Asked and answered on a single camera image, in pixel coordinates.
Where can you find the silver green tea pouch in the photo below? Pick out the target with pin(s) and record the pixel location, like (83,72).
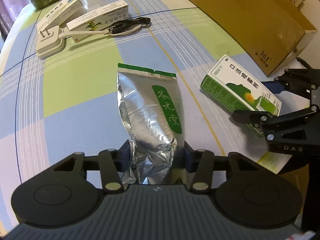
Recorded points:
(151,110)

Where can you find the white power adapter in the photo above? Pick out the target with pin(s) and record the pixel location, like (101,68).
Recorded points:
(49,43)

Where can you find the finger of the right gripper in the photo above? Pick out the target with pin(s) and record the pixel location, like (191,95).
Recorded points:
(257,119)
(275,86)

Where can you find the green white medicine box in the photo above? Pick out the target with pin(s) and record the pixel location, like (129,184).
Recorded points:
(235,88)

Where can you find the white green tablet box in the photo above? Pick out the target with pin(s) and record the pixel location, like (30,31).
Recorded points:
(58,14)

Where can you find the pink curtain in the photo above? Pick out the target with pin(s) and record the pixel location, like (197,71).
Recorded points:
(10,10)

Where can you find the speckled white spoon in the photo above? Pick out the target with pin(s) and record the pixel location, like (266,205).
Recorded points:
(102,32)

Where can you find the long white medicine box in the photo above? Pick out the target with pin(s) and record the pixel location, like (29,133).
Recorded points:
(100,18)

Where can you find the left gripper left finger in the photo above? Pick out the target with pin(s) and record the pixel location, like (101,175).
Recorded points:
(111,162)

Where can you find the clear plastic tray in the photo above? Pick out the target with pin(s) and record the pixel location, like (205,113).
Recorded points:
(90,5)

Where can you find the checked pastel tablecloth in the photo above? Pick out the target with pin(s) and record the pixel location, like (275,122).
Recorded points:
(68,102)

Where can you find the brown cardboard box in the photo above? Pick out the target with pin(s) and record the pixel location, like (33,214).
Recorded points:
(272,32)

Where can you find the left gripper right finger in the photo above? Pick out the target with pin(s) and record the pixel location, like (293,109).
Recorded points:
(199,162)

